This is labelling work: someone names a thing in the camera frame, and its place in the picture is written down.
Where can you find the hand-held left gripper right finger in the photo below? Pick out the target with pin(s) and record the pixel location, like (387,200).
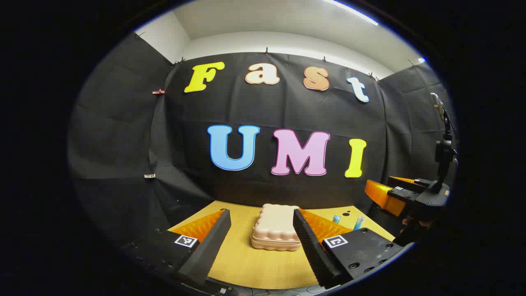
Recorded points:
(314,250)

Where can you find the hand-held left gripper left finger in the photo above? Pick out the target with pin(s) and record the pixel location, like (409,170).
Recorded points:
(209,246)

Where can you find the white and blue tube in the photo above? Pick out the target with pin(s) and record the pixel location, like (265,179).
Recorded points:
(359,223)

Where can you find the black backdrop cloth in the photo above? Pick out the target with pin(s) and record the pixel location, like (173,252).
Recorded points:
(287,111)

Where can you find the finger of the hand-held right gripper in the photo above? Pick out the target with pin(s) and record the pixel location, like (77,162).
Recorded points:
(380,195)
(407,181)

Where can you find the beige hard-shell suitcase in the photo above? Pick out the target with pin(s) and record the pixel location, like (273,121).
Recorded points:
(273,226)

